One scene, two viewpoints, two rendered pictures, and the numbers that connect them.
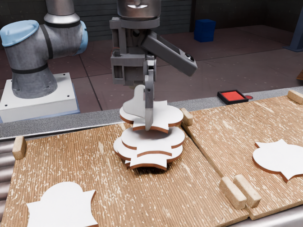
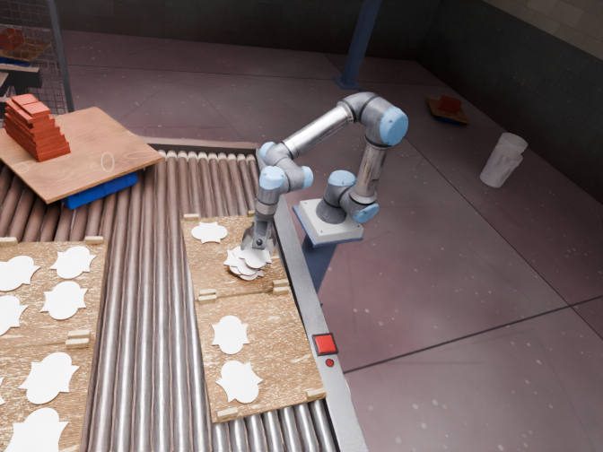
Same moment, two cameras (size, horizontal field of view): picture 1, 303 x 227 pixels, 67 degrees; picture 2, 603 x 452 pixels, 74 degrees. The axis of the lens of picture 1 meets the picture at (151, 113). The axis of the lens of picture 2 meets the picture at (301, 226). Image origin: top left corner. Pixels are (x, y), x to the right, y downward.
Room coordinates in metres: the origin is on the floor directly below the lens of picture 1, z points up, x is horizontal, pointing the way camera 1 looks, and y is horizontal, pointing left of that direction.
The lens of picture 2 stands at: (0.35, -1.02, 2.10)
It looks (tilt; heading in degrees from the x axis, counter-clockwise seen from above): 41 degrees down; 78
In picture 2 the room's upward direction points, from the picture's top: 17 degrees clockwise
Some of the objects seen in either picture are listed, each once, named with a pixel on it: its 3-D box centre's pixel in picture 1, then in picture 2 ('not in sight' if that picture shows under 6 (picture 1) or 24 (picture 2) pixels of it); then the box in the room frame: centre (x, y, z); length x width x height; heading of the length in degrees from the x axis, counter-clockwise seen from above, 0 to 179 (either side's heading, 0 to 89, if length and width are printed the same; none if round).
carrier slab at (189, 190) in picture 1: (114, 174); (232, 252); (0.35, 0.08, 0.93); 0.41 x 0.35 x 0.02; 109
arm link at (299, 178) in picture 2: not in sight; (292, 176); (0.51, 0.09, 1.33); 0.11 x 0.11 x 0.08; 35
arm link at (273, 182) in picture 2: not in sight; (271, 185); (0.44, 0.02, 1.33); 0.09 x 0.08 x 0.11; 35
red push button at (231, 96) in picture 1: (232, 97); (324, 344); (0.71, -0.28, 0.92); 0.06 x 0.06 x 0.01; 14
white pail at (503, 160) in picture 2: not in sight; (499, 167); (3.03, 2.61, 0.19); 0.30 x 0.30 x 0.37
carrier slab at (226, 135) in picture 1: (275, 138); (257, 347); (0.47, -0.32, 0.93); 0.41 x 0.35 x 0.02; 107
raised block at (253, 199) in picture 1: (245, 190); (206, 299); (0.29, -0.18, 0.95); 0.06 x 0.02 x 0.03; 17
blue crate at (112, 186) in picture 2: not in sight; (83, 168); (-0.32, 0.39, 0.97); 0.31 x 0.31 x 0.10; 51
